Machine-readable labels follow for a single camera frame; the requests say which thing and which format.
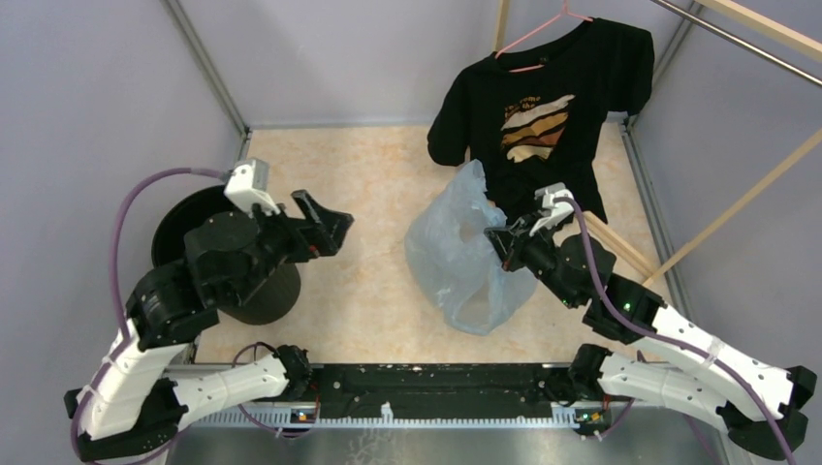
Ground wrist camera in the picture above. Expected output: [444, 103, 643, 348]
[529, 182, 574, 236]
[224, 158, 281, 216]

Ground blue plastic trash bag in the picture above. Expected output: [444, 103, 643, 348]
[404, 161, 537, 336]

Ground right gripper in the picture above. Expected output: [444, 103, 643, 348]
[484, 210, 581, 309]

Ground pink clothes hanger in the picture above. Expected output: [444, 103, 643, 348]
[494, 0, 594, 74]

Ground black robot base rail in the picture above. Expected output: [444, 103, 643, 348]
[250, 362, 615, 425]

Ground black trash bin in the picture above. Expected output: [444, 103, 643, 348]
[150, 185, 301, 326]

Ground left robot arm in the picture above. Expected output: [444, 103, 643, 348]
[64, 190, 354, 464]

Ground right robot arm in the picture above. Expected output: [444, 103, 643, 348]
[484, 225, 817, 464]

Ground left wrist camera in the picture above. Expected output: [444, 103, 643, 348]
[224, 158, 281, 216]

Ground metal rack rod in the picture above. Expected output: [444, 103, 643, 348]
[651, 0, 821, 87]

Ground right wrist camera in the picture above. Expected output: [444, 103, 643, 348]
[529, 182, 574, 236]

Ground wooden rack frame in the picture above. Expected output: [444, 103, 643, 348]
[495, 1, 821, 289]

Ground black printed t-shirt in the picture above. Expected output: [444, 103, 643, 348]
[427, 18, 655, 222]

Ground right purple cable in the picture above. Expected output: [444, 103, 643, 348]
[554, 196, 798, 465]

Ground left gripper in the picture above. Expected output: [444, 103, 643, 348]
[230, 187, 356, 306]

